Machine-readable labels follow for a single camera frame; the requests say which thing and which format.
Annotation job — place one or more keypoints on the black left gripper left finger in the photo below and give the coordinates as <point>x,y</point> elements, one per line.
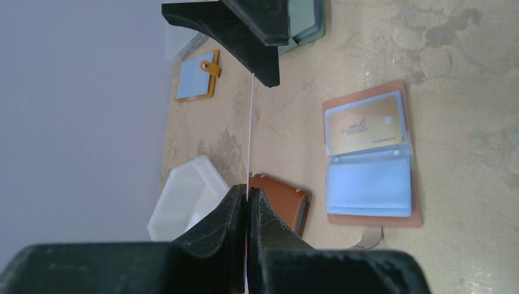
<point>208,258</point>

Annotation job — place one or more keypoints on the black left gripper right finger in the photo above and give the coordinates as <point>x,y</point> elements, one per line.
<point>279,261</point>

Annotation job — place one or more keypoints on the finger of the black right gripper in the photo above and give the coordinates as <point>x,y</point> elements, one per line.
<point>267,19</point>
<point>218,22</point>

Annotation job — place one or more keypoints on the gold card from holder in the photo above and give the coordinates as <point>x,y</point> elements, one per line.
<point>249,138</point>

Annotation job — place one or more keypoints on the green card holder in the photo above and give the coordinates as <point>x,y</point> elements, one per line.
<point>306,23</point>

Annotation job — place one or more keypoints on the brown leather card holder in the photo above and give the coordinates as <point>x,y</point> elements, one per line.
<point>290,203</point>

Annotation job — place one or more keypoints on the orange open card holder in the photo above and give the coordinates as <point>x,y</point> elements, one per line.
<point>198,77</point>

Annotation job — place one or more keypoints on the gold card in holder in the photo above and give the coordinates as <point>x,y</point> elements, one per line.
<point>374,122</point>

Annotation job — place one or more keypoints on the white double compartment bin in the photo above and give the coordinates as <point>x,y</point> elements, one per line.
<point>190,193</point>

